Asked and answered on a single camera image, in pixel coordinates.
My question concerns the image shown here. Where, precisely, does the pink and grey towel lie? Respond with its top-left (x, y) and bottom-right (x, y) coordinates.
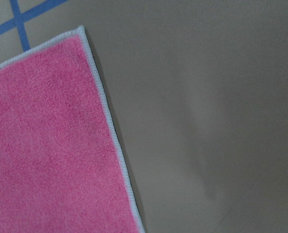
top-left (0, 26), bottom-right (144, 233)

